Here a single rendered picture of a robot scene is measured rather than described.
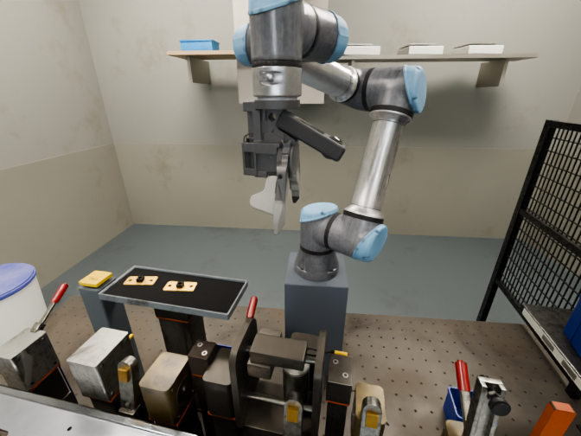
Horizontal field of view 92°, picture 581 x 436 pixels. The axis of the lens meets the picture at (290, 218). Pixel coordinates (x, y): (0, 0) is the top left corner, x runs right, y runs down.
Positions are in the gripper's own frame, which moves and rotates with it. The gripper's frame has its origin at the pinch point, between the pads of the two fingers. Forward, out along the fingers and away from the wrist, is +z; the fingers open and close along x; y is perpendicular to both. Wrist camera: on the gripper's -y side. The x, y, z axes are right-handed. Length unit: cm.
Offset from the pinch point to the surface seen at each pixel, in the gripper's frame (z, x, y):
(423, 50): -55, -250, -63
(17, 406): 44, 19, 59
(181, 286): 27.3, -8.8, 32.4
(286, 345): 25.2, 6.1, -0.5
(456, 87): -27, -303, -112
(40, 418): 44, 20, 52
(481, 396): 24.4, 10.0, -34.0
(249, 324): 25.1, 2.5, 8.6
